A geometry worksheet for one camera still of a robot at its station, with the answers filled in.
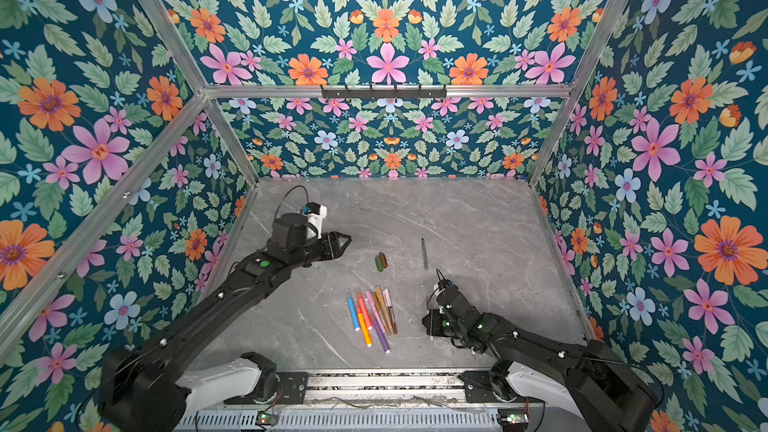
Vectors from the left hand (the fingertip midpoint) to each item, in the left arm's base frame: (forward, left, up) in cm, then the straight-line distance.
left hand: (351, 233), depth 77 cm
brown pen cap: (+3, -7, -21) cm, 23 cm away
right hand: (-17, -18, -21) cm, 32 cm away
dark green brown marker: (+3, -21, -23) cm, 31 cm away
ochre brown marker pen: (-13, -7, -22) cm, 26 cm away
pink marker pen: (-13, -5, -22) cm, 26 cm away
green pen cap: (+2, -6, -22) cm, 22 cm away
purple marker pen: (-20, -6, -22) cm, 31 cm away
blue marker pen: (-13, +2, -22) cm, 25 cm away
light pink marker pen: (-13, -9, -22) cm, 27 cm away
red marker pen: (-13, -1, -21) cm, 25 cm away
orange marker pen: (-19, -2, -21) cm, 28 cm away
